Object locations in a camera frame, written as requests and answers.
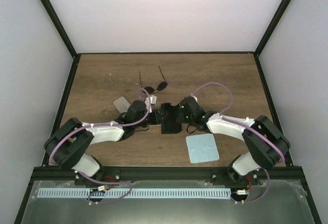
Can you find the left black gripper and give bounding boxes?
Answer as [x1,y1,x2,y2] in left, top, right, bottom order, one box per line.
[134,109,170,129]

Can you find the black geometric glasses case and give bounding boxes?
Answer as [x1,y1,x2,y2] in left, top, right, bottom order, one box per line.
[161,103,182,134]

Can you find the round black sunglasses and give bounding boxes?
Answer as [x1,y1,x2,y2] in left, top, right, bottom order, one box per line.
[139,66,169,94]

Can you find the grey glasses case green lining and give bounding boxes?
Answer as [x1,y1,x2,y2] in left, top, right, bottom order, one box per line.
[113,96,130,113]

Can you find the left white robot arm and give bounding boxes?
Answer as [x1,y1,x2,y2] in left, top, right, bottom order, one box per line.
[44,100,165,185]

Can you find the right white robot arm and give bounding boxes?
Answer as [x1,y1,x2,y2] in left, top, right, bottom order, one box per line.
[177,96,291,185]

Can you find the lower light blue cloth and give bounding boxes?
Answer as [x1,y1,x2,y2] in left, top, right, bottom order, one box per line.
[186,134,220,164]

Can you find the grey metal front plate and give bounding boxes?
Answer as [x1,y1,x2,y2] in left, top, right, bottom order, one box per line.
[22,180,314,223]

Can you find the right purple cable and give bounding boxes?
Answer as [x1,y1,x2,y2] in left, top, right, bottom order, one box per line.
[192,82,286,204]

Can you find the white slotted cable duct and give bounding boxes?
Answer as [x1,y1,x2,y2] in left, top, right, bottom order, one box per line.
[36,188,231,199]

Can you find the black aluminium frame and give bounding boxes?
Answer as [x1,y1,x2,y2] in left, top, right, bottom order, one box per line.
[14,0,321,224]

